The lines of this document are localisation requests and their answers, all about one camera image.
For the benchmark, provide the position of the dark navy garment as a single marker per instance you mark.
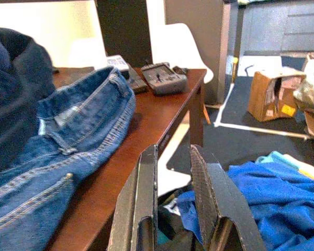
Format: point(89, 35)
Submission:
point(13, 91)

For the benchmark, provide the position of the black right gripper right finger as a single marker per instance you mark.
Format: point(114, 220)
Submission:
point(219, 204)

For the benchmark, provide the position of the brown cardboard box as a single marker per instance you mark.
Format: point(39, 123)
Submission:
point(261, 99)

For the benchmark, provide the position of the black boxy device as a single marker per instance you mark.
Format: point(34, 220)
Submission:
point(163, 81)

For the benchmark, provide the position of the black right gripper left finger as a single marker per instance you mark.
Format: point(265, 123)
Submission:
point(136, 204)

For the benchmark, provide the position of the teal cloth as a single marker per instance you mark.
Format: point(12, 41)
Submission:
point(274, 158)

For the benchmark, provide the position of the black upright panel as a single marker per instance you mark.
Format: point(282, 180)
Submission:
point(124, 31)

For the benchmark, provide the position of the wooden table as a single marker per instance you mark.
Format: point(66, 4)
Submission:
point(151, 117)

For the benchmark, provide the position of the white printed paper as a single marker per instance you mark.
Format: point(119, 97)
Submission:
point(117, 62)

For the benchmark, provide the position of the blue cloth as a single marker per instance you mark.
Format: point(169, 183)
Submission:
point(277, 198)

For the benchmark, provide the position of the white shell chair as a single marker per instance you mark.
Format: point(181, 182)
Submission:
point(178, 44)

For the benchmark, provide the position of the pale green patterned cloth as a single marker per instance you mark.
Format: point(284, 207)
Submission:
point(312, 89)

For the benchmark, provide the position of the blue denim jeans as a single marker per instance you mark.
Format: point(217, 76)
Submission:
point(68, 146)

